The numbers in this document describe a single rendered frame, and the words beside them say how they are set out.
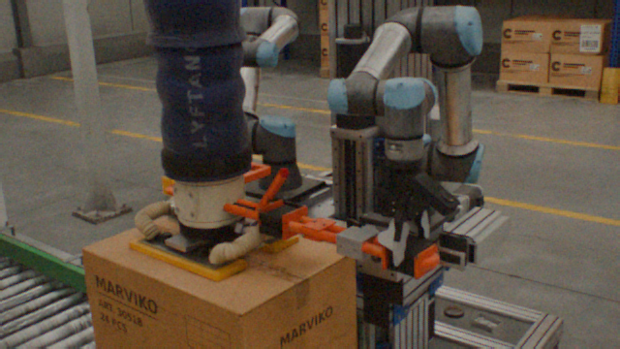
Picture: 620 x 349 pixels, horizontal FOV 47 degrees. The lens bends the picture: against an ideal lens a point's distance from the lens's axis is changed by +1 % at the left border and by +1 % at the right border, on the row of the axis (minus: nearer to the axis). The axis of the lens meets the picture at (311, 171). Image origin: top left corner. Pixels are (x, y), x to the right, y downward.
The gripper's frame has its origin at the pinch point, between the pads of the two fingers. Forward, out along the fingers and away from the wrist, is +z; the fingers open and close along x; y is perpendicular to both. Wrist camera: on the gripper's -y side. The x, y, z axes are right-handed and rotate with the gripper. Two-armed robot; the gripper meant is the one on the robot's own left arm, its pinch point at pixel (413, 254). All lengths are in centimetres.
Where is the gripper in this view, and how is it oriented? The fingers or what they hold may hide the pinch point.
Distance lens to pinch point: 144.9
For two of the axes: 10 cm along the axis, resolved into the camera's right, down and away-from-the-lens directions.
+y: -7.7, -1.6, 6.2
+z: 0.4, 9.6, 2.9
